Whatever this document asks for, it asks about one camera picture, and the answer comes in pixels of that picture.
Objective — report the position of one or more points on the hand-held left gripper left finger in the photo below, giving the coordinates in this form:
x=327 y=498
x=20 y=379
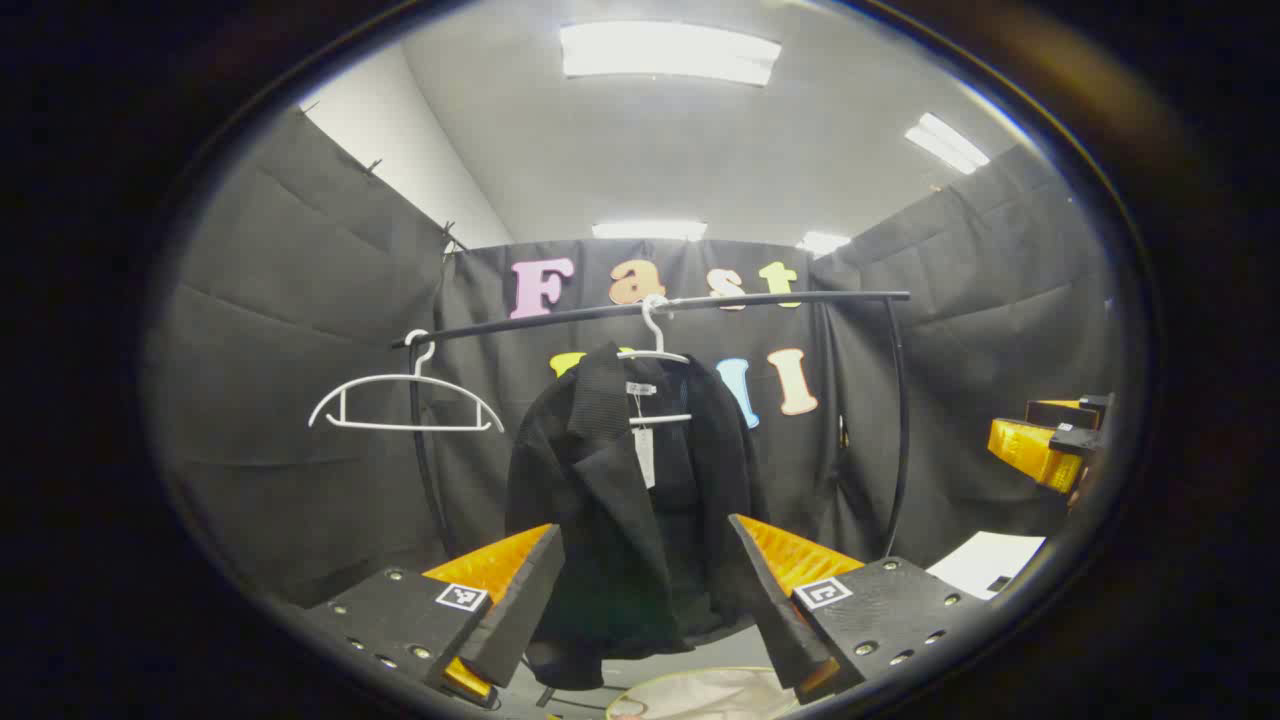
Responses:
x=525 y=610

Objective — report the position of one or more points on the white clothes hanger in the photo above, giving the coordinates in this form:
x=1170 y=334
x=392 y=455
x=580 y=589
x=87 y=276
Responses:
x=400 y=379
x=655 y=352

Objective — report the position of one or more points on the large ceiling light panel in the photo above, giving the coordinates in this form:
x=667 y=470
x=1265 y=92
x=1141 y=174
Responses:
x=670 y=52

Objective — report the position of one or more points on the white laundry hamper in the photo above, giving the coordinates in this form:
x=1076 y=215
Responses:
x=700 y=692

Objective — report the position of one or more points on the white paper sheet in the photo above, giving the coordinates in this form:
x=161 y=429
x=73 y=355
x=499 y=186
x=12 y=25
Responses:
x=985 y=562

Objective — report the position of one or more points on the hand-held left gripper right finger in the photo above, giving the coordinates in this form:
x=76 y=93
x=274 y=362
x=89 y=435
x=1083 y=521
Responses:
x=770 y=610

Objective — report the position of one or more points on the black clothes rack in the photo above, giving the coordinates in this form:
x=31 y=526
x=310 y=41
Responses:
x=760 y=299

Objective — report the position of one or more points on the black jacket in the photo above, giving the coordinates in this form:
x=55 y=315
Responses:
x=610 y=500

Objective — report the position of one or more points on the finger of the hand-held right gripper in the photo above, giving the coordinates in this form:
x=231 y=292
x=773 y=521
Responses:
x=1060 y=413
x=1030 y=450

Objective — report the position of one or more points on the black backdrop cloth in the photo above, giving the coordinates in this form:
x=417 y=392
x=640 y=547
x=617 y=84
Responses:
x=300 y=350

